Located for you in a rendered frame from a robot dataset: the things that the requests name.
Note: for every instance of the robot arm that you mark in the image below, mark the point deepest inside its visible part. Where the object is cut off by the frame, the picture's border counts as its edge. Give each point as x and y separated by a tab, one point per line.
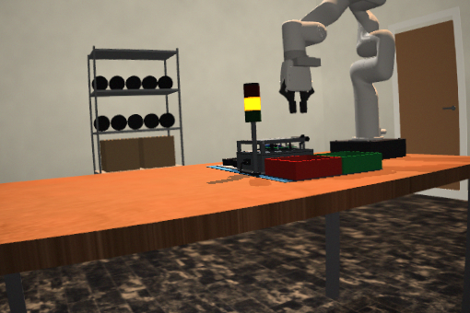
298	35

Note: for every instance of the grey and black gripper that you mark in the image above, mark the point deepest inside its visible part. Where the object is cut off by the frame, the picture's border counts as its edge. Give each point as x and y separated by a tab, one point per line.
296	79

